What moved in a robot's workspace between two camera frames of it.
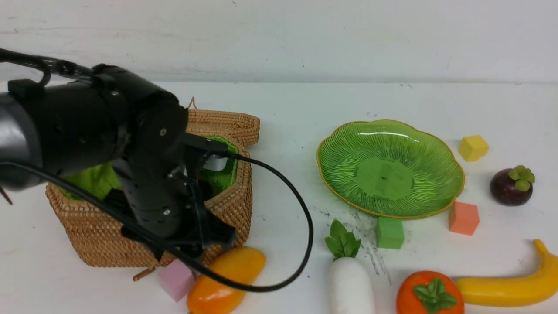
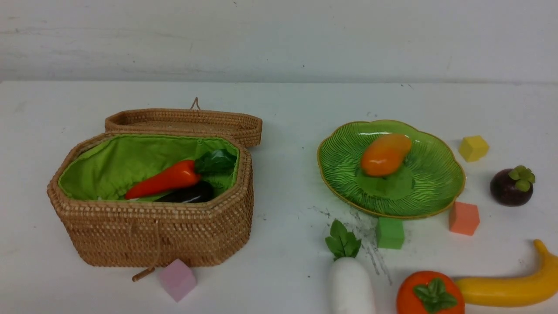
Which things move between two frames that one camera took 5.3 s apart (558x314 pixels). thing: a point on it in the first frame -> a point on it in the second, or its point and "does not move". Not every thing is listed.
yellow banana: [535, 286] does not move
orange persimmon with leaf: [430, 292] does not move
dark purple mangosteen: [512, 187] does not move
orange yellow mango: [207, 296] -> [384, 155]
